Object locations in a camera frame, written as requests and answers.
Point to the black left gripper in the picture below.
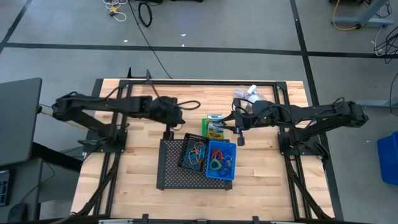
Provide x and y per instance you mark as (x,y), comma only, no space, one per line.
(166,110)

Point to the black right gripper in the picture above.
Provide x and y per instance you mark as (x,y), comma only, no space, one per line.
(255,113)

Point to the black plastic basket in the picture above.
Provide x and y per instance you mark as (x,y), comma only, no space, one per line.
(183,138)

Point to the yellow Crayola 24 crayon box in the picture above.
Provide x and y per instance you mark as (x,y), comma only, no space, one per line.
(215,130)

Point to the blue plastic basket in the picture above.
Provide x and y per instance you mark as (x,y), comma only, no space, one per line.
(228,146)

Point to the orange rubber band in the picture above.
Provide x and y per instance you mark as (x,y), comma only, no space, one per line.
(190,155)
(199,147)

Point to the blue rubber band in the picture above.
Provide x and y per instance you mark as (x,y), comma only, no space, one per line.
(186,161)

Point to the black perforated metal shelf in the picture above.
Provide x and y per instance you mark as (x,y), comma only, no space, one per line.
(168,174)

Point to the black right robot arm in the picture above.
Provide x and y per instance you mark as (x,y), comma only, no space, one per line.
(311,115)

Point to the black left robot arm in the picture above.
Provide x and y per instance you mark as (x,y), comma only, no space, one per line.
(93,105)

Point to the brass lamp base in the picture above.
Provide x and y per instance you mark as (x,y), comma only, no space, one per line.
(245,105)

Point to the white light bulb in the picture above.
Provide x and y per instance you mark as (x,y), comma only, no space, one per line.
(254,98)

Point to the dark grey flat monitor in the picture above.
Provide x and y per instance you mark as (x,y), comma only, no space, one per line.
(18,121)

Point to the blue storage bin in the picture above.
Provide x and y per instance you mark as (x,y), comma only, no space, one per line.
(388,158)

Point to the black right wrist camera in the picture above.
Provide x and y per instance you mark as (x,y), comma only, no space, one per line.
(240,140)

